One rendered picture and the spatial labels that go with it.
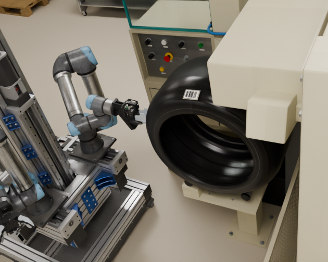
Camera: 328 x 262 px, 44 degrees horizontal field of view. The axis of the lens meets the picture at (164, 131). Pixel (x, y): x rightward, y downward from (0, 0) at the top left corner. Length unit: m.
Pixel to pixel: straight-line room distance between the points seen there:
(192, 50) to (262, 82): 1.40
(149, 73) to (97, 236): 1.13
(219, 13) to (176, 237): 1.66
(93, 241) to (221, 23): 1.66
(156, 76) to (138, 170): 0.98
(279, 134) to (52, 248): 2.09
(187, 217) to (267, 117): 2.03
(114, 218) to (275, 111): 1.98
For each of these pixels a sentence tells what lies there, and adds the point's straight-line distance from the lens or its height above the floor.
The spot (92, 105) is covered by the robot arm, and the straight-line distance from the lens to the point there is 1.96.
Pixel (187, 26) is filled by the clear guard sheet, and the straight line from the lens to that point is 2.32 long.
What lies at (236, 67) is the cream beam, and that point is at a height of 1.78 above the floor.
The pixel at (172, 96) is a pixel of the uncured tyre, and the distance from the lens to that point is 1.54.
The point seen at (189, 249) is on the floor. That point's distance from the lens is 2.79.
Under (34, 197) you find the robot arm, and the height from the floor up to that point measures 0.95.
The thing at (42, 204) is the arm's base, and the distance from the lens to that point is 2.31.
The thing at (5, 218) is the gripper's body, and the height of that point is 1.07.
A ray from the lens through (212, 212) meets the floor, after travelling 2.94.
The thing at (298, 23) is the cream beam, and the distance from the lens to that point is 1.19.
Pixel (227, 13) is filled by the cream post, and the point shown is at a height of 1.59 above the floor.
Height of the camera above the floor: 2.35
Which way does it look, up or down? 41 degrees down
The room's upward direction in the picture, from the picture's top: 15 degrees counter-clockwise
